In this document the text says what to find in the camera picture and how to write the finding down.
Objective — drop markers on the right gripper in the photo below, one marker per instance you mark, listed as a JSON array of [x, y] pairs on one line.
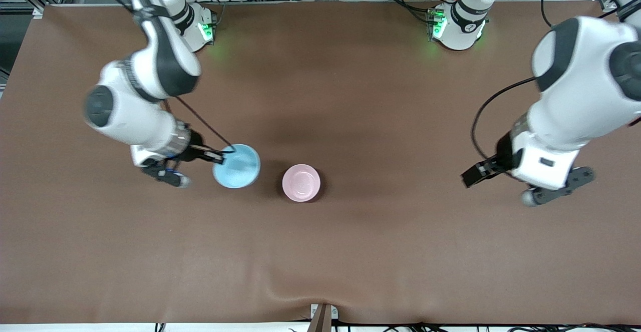
[[195, 151]]

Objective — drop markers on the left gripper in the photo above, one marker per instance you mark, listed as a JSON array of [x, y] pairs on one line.
[[502, 155]]

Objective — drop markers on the blue bowl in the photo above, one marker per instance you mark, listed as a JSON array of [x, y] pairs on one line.
[[238, 169]]

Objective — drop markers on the pink bowl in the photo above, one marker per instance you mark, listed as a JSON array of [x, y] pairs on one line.
[[301, 183]]

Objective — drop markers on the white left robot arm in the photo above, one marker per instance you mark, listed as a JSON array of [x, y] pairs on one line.
[[576, 96]]

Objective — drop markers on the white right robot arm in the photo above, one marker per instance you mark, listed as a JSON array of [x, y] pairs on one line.
[[130, 111]]

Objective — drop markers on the brown table cloth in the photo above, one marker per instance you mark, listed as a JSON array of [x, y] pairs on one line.
[[320, 252]]

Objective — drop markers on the grey metal clamp bracket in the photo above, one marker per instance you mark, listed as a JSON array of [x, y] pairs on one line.
[[323, 317]]

